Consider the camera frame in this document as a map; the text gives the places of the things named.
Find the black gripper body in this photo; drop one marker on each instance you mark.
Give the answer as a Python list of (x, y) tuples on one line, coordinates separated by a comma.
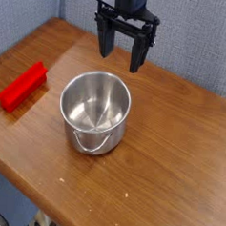
[(131, 9)]

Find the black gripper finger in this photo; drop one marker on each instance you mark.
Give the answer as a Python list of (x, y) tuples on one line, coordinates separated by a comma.
[(139, 52), (106, 37)]

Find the red rectangular block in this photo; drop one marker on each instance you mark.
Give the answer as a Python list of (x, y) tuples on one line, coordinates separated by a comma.
[(18, 90)]

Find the stainless steel pot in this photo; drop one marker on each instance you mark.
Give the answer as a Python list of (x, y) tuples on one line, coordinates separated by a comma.
[(95, 107)]

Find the white object under table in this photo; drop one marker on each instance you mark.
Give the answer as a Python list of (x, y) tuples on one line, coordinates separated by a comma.
[(40, 219)]

